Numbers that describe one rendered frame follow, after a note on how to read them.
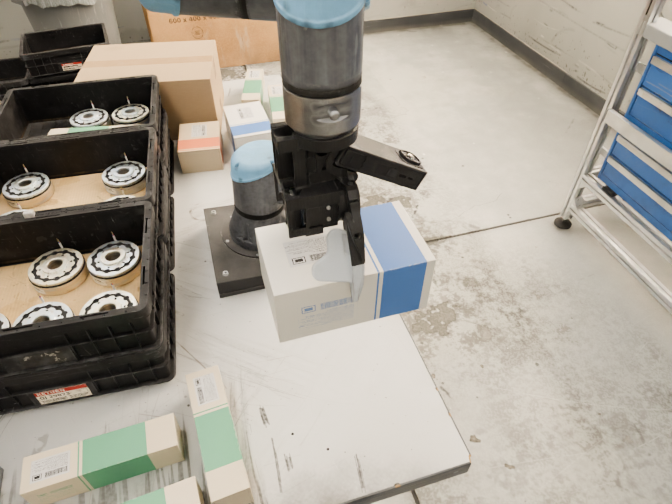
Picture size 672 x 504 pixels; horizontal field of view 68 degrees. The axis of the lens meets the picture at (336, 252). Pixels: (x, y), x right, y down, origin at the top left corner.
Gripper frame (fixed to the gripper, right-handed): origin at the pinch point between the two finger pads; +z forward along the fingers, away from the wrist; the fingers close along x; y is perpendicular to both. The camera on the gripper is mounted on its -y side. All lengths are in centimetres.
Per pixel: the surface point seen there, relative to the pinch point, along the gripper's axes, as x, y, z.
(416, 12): -350, -173, 102
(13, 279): -40, 56, 28
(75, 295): -32, 44, 28
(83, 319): -16.5, 38.6, 18.5
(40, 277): -36, 50, 25
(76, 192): -67, 46, 28
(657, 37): -90, -140, 22
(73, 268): -37, 44, 25
